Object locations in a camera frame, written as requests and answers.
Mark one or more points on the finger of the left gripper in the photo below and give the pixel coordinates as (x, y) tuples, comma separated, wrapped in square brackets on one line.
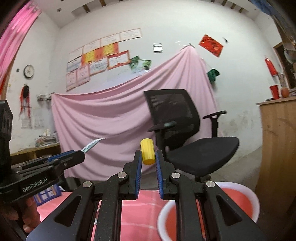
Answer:
[(52, 158)]

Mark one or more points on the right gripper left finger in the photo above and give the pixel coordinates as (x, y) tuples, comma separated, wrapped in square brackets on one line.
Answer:
[(93, 211)]

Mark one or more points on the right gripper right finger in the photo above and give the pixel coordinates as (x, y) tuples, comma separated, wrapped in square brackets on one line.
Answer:
[(203, 210)]

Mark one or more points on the silver foil wrapper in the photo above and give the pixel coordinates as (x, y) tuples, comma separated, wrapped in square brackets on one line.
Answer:
[(92, 144)]

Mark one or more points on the yellow plastic cylinder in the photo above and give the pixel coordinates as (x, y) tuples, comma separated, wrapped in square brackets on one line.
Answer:
[(147, 149)]

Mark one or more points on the red white trash bin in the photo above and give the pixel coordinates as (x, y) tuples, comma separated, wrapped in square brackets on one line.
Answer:
[(243, 196)]

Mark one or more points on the person's left hand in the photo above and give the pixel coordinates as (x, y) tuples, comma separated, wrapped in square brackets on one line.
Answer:
[(30, 216)]

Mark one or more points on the stack of papers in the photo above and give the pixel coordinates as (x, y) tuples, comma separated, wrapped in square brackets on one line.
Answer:
[(47, 138)]

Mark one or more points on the wooden low shelf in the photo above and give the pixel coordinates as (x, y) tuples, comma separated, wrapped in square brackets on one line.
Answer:
[(33, 153)]

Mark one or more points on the blue product box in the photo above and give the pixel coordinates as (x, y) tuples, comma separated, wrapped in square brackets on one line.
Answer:
[(47, 194)]

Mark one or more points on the wooden cabinet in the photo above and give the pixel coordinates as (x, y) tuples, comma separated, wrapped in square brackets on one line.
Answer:
[(276, 183)]

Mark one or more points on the pink hanging sheet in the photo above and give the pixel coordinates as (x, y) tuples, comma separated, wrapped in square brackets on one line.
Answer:
[(120, 118)]

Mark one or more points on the pink checked tablecloth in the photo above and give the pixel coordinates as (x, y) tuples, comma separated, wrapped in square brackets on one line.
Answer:
[(139, 218)]

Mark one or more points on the black office chair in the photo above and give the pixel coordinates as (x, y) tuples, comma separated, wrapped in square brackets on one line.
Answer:
[(175, 120)]

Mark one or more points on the pink curtain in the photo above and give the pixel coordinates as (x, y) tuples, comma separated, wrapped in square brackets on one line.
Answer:
[(14, 34)]

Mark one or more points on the red plastic cup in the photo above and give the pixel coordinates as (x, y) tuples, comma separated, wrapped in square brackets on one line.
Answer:
[(275, 92)]

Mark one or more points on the orange fruit on cabinet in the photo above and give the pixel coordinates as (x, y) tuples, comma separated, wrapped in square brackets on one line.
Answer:
[(285, 92)]

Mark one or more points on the red tassel wall ornament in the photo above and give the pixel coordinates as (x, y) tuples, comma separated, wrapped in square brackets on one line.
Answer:
[(25, 101)]

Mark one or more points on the round wall clock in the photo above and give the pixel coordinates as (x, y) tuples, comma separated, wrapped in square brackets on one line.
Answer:
[(28, 71)]

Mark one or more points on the green dustpan on wall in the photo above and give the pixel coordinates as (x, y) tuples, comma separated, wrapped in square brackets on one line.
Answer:
[(212, 75)]

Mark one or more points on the red paper wall poster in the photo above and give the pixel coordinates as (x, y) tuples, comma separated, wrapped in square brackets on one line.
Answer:
[(211, 45)]

